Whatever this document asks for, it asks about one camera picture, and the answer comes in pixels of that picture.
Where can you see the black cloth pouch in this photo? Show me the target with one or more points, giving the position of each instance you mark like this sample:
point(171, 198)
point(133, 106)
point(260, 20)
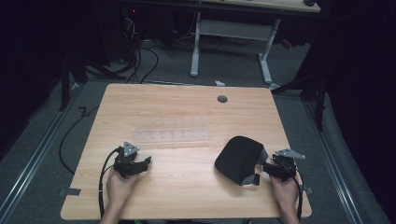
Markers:
point(238, 160)

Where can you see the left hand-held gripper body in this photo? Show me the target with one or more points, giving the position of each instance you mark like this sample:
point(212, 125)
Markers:
point(126, 163)

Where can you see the person's right hand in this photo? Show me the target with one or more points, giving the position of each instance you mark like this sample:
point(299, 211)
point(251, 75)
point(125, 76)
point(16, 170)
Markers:
point(285, 194)

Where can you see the person's left hand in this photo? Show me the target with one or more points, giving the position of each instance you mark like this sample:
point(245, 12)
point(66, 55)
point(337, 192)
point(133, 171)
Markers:
point(120, 188)

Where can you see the grey tape strip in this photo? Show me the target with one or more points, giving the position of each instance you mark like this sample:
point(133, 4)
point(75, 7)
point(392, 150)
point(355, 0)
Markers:
point(71, 192)

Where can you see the small white floor scrap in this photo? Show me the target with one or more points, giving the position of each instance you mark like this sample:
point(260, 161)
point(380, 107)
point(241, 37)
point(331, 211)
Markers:
point(219, 83)

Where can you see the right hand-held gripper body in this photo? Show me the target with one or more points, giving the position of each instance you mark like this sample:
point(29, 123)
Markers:
point(288, 165)

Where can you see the clear plastic ruler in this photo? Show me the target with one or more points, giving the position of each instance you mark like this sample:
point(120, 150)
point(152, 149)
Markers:
point(172, 136)

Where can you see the white metal desk frame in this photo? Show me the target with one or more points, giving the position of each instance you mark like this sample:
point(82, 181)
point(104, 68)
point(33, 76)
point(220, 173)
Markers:
point(232, 31)

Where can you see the black metal stand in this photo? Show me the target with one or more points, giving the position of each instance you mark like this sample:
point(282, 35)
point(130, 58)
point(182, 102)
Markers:
point(314, 93)
point(65, 84)

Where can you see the small grey tape piece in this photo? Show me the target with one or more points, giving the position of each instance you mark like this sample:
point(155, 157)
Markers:
point(308, 190)

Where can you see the metal floor rail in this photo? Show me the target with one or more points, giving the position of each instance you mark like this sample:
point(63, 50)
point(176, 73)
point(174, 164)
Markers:
point(34, 158)
point(331, 161)

